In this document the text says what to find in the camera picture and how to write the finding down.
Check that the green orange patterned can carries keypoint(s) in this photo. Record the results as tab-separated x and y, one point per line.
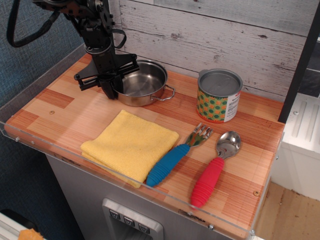
218	95

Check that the red handled spoon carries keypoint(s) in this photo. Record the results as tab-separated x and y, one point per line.
227	146

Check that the clear acrylic table guard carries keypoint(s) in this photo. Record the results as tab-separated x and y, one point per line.
55	117

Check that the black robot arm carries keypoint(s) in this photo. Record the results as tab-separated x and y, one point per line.
94	23

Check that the white toy sink unit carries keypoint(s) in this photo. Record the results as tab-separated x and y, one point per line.
297	163

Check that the silver dispenser panel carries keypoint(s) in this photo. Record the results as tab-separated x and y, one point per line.
131	221

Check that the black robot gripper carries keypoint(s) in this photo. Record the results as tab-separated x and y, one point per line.
106	70

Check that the dark vertical post right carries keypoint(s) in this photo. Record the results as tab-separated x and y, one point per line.
301	67

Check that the grey toy fridge cabinet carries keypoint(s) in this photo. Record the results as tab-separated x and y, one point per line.
85	193

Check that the white aluminium rail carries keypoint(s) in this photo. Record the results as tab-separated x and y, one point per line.
9	229

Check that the blue handled fork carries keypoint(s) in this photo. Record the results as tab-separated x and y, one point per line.
166	164

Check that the silver steel pot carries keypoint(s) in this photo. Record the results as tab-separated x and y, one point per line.
146	85

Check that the yellow folded rag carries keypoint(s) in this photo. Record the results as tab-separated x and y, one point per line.
129	147

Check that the orange object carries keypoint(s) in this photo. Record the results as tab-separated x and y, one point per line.
29	234

